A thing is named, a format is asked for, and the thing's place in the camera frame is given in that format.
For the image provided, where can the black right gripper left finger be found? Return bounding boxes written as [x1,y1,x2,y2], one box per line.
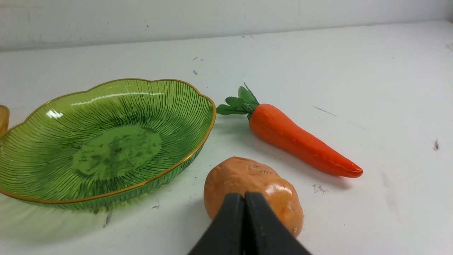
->
[189,193,245,255]

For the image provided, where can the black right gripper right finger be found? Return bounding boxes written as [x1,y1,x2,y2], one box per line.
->
[244,192,311,255]

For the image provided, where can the orange carrot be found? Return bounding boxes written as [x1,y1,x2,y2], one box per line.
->
[217,85,363,178]

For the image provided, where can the amber ribbed glass plate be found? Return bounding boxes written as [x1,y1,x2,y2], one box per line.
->
[0,105,10,136]

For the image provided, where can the green ribbed glass plate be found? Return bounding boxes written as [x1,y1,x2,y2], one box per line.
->
[1,79,217,210]

